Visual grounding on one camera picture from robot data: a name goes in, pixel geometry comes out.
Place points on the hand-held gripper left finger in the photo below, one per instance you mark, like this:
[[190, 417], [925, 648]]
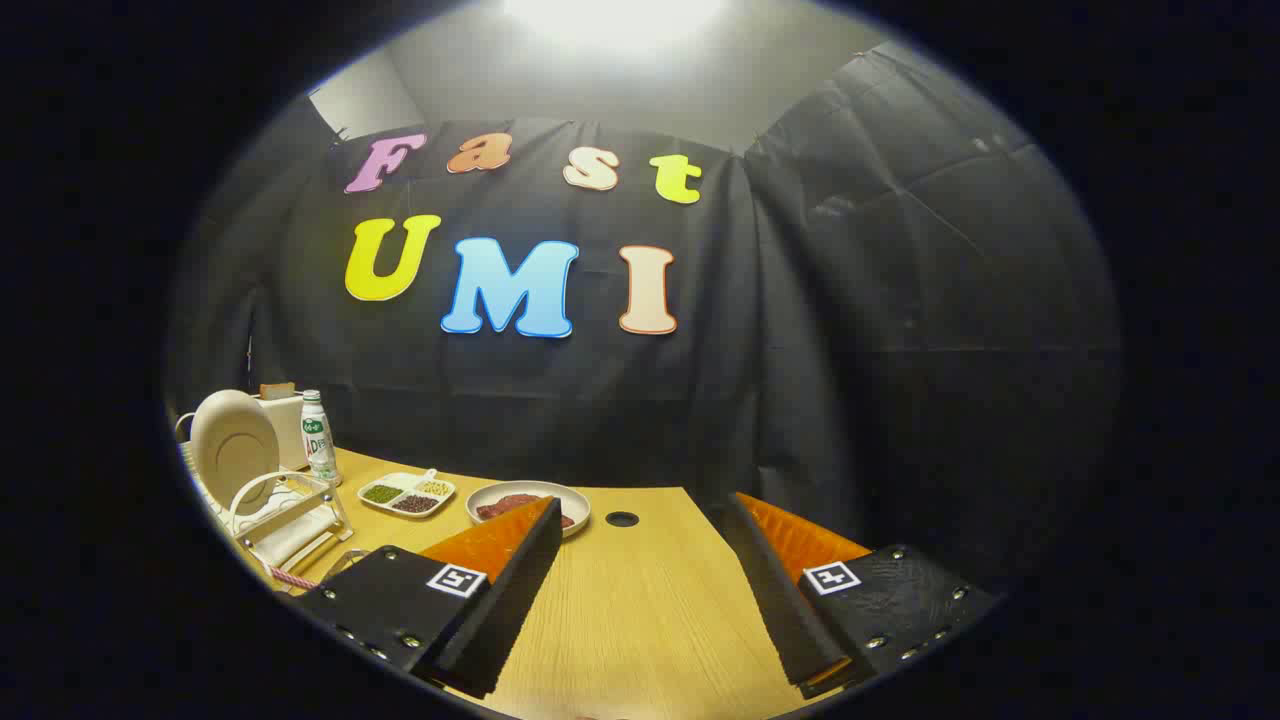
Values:
[[510, 600]]

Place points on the black backdrop cloth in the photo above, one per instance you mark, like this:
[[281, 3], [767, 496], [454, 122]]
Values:
[[800, 380]]

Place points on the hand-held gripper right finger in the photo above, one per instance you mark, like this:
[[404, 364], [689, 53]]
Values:
[[785, 600]]

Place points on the cream oval meat dish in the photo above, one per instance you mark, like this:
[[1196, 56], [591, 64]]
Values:
[[520, 490]]

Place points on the toast bread slice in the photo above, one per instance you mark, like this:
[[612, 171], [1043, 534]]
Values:
[[277, 390]]

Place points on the white divided bean tray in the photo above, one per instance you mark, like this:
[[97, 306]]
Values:
[[405, 493]]

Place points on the white toaster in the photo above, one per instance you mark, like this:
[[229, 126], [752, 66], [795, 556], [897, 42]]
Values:
[[290, 435]]

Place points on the white green-label drink bottle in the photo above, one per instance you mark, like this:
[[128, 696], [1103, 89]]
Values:
[[319, 440]]

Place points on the cream round plate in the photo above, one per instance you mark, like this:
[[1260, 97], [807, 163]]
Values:
[[232, 445]]

